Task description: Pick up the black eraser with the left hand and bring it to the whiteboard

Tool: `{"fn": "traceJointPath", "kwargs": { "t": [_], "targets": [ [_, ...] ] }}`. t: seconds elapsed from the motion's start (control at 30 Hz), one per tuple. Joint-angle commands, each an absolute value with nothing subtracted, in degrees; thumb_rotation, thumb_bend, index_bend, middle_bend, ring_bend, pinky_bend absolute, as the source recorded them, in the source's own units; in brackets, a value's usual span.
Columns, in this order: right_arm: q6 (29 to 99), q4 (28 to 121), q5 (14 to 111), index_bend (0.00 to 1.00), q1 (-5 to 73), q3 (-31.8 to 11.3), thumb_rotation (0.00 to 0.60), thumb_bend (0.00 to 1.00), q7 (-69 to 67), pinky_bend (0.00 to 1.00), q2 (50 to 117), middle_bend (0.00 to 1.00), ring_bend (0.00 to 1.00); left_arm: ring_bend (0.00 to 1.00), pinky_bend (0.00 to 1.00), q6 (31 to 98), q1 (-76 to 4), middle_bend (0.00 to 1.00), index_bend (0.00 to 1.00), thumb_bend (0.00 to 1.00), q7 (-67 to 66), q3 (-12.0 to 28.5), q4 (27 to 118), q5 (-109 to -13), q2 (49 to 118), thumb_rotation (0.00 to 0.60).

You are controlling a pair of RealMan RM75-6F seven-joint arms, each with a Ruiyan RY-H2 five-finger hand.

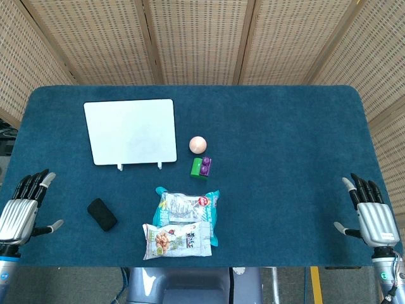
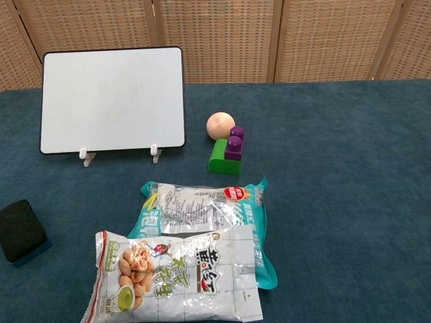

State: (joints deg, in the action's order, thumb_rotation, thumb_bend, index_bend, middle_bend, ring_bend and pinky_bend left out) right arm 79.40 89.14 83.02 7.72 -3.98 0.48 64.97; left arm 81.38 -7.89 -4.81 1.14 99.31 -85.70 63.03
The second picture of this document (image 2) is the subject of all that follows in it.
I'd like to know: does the black felt blue eraser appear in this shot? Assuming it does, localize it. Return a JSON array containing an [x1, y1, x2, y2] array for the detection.
[[0, 199, 53, 268]]

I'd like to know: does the green toy building block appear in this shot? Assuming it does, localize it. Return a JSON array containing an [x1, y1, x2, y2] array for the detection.
[[207, 138, 244, 177]]

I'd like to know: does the purple toy building brick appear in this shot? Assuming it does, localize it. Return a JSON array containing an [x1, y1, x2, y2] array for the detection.
[[224, 125, 246, 163]]

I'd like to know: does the peach coloured ball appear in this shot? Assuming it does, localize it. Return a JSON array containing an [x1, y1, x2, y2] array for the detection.
[[206, 111, 236, 141]]

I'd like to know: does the teal snack bag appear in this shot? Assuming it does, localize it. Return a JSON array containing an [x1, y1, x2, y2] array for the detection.
[[127, 175, 279, 290]]

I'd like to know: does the white plastic board stand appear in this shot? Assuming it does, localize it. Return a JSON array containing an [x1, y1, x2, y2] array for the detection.
[[79, 143, 164, 168]]

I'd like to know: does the white peanut snack bag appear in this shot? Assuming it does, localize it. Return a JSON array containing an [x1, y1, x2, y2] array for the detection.
[[80, 224, 263, 323]]

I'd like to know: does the woven rattan folding screen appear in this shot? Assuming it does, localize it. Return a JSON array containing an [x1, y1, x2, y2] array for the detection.
[[0, 0, 431, 92]]

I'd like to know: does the white magnetic whiteboard black frame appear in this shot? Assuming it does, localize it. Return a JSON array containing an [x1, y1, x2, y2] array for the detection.
[[39, 46, 187, 155]]

